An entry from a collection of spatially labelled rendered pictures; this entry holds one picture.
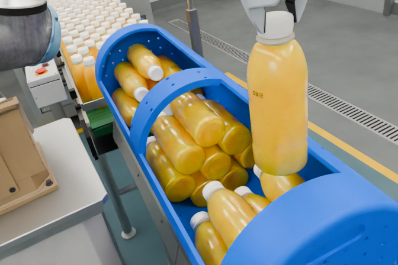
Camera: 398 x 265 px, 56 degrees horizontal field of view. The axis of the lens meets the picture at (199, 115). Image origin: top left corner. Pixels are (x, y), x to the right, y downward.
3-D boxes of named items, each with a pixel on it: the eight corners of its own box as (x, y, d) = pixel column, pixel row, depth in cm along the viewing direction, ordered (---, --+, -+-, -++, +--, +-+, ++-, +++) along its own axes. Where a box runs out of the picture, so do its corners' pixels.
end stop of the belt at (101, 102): (86, 112, 129) (83, 104, 127) (85, 110, 129) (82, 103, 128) (191, 76, 140) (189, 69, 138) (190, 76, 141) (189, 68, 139)
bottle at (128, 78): (139, 73, 118) (157, 94, 104) (121, 86, 117) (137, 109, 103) (127, 56, 114) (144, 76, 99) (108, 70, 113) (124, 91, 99)
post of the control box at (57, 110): (118, 270, 185) (45, 96, 132) (116, 264, 188) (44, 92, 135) (126, 267, 186) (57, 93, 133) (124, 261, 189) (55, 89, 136)
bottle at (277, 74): (276, 139, 53) (270, 17, 44) (318, 158, 48) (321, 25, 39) (243, 164, 50) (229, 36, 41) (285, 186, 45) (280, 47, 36)
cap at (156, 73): (146, 78, 100) (148, 80, 99) (149, 64, 99) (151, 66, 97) (160, 79, 102) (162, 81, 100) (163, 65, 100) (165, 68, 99)
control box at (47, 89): (38, 109, 124) (26, 81, 119) (34, 86, 140) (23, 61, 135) (68, 99, 127) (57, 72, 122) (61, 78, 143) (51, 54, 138)
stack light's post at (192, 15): (218, 197, 217) (188, 11, 159) (215, 193, 221) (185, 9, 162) (224, 194, 219) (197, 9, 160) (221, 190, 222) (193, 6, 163)
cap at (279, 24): (272, 24, 42) (271, 9, 42) (301, 29, 40) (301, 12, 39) (249, 35, 40) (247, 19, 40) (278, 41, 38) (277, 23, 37)
